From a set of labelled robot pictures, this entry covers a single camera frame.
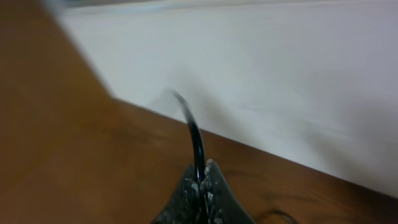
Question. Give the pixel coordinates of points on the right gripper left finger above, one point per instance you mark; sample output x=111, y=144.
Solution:
x=183, y=206

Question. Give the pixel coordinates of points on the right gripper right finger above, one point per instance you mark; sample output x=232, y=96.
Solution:
x=222, y=207

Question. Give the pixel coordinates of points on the brown cardboard panel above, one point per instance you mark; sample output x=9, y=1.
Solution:
x=47, y=88

